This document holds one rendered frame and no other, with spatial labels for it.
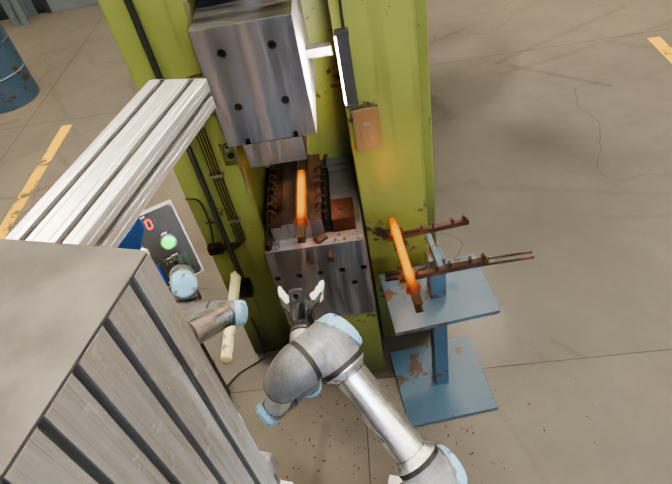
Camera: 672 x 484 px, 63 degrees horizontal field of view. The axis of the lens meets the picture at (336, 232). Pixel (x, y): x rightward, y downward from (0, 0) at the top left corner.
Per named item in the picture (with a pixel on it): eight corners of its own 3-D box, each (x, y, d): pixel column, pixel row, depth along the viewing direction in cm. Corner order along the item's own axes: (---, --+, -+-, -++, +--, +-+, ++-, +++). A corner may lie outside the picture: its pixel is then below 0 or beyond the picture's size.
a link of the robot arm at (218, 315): (174, 326, 119) (248, 291, 167) (127, 327, 121) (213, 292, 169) (177, 379, 119) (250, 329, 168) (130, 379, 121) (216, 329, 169)
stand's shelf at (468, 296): (500, 313, 207) (500, 309, 206) (396, 336, 207) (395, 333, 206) (473, 257, 229) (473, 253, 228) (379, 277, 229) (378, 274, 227)
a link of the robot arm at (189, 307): (207, 335, 162) (203, 299, 161) (171, 336, 164) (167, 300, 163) (217, 326, 170) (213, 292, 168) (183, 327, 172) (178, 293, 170)
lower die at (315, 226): (324, 233, 212) (321, 217, 206) (273, 241, 214) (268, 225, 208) (322, 167, 243) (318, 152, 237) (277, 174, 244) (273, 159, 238)
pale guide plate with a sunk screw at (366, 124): (382, 147, 201) (377, 107, 189) (357, 151, 201) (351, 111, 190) (381, 144, 202) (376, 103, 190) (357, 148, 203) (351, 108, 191)
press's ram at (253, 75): (342, 129, 180) (321, 8, 153) (227, 147, 183) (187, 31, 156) (336, 68, 211) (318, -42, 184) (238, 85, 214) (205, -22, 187)
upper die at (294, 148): (307, 159, 188) (302, 136, 181) (250, 168, 189) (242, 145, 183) (306, 96, 218) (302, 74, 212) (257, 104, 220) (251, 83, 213)
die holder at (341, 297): (376, 312, 237) (363, 239, 207) (289, 324, 240) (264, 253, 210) (365, 224, 278) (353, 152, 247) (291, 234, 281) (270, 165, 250)
